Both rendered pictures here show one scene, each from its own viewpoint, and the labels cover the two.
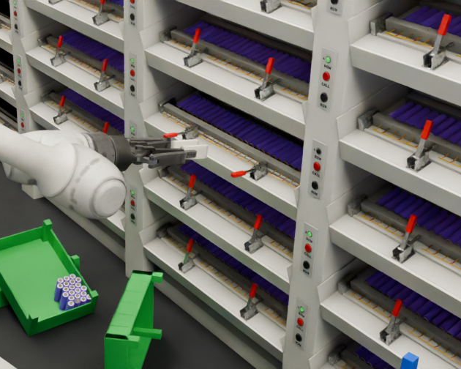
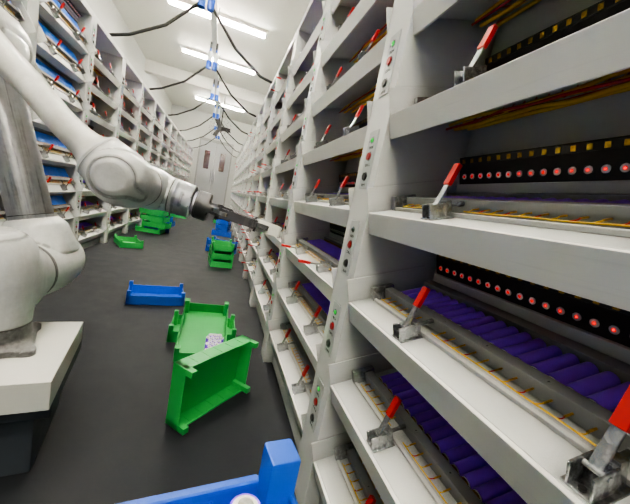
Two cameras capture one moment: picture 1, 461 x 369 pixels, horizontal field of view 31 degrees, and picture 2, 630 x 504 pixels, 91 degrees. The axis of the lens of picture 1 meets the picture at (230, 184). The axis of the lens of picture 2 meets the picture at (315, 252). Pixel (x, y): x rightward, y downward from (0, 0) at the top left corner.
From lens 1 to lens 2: 114 cm
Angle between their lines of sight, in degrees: 27
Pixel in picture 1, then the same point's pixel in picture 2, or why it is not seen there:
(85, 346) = not seen: hidden behind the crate
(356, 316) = (356, 408)
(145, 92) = (290, 229)
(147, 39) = (297, 195)
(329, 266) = (346, 348)
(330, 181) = (356, 256)
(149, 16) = (301, 182)
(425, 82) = (454, 103)
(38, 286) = (201, 336)
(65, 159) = (95, 140)
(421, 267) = (422, 351)
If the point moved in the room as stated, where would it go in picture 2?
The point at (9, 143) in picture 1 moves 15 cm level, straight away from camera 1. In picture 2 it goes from (53, 111) to (113, 132)
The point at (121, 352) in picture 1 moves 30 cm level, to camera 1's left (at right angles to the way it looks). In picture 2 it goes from (181, 378) to (112, 343)
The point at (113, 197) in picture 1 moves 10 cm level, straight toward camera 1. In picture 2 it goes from (112, 174) to (52, 163)
